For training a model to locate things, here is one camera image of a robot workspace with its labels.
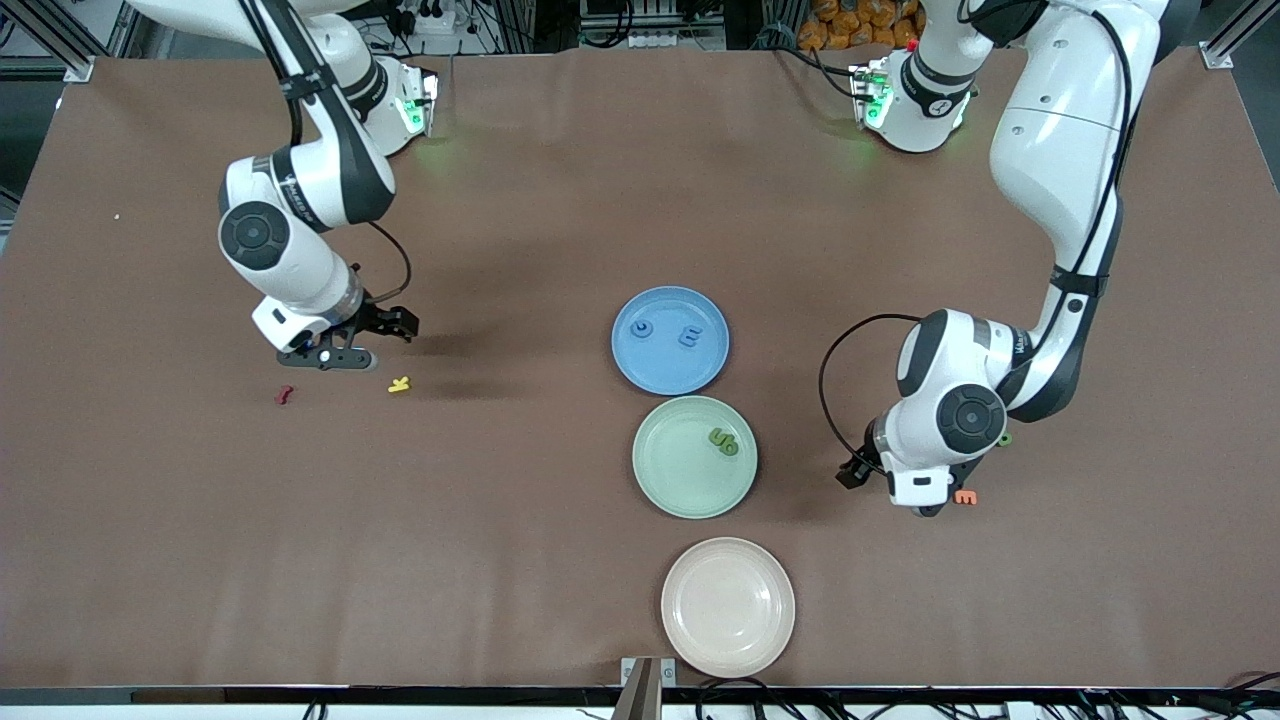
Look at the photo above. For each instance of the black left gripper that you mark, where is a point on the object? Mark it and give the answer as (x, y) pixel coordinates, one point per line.
(858, 470)

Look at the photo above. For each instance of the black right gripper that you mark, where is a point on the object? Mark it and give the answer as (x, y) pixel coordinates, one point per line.
(376, 320)

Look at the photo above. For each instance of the blue letter E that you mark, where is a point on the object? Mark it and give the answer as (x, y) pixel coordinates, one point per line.
(682, 339)

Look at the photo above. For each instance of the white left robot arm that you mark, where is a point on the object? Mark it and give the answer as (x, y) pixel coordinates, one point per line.
(1060, 150)

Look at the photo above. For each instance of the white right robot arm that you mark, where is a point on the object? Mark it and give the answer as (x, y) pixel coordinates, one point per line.
(300, 190)

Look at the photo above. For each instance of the pale green plate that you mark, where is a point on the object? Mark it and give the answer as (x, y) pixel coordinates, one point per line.
(680, 480)

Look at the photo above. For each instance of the beige plate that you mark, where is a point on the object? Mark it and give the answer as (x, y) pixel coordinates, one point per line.
(728, 610)

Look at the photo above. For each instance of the blue plate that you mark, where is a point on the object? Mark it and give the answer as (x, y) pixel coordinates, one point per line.
(670, 365)

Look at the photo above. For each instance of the bag of oranges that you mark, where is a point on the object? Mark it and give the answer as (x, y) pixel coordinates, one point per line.
(860, 20)

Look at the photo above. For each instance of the grey metal camera post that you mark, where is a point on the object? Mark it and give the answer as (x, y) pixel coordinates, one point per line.
(640, 690)

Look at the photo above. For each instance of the black table edge rail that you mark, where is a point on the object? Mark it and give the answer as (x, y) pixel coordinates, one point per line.
(400, 695)

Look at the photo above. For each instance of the aluminium frame post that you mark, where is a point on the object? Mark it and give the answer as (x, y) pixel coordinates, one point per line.
(70, 62)
(1222, 50)

